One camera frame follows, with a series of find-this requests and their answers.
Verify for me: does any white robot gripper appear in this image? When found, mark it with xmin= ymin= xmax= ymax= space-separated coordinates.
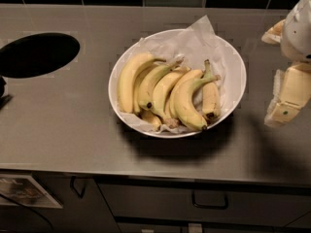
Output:
xmin=261 ymin=0 xmax=311 ymax=127

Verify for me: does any white round bowl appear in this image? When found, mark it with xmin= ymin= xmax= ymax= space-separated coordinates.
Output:
xmin=108 ymin=28 xmax=247 ymax=139

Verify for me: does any right short yellow banana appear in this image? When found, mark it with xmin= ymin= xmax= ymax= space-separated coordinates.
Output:
xmin=202 ymin=59 xmax=221 ymax=124

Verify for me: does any yellow banana behind front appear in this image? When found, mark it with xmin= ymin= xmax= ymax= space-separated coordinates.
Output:
xmin=168 ymin=69 xmax=203 ymax=118

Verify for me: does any front curved yellow banana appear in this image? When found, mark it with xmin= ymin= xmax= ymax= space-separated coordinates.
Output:
xmin=174 ymin=78 xmax=213 ymax=131

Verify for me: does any yellow banana dark tip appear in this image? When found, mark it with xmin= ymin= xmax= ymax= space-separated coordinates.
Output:
xmin=137 ymin=59 xmax=184 ymax=110

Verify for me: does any small bottom yellow banana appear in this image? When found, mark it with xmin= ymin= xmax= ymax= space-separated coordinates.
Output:
xmin=140 ymin=110 xmax=161 ymax=131

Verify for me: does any leftmost yellow banana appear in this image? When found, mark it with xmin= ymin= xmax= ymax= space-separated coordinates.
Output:
xmin=117 ymin=52 xmax=165 ymax=113

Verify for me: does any thin hidden yellow banana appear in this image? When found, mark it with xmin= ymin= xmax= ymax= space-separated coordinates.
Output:
xmin=133 ymin=64 xmax=156 ymax=116

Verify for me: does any white paper liner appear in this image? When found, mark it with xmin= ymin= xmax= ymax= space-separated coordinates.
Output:
xmin=117 ymin=15 xmax=240 ymax=135

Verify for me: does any grey drawer front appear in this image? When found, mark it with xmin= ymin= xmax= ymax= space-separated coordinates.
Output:
xmin=99 ymin=183 xmax=311 ymax=226

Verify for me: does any black round counter hole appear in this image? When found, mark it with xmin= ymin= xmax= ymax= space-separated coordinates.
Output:
xmin=0 ymin=33 xmax=80 ymax=79

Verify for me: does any magazine on cabinet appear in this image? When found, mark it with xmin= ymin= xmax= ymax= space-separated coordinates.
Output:
xmin=0 ymin=174 xmax=62 ymax=209

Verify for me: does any black drawer handle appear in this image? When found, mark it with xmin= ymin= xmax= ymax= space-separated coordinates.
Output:
xmin=191 ymin=190 xmax=228 ymax=210

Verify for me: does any black cabinet door handle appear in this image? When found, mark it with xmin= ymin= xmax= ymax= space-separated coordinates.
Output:
xmin=69 ymin=176 xmax=87 ymax=199

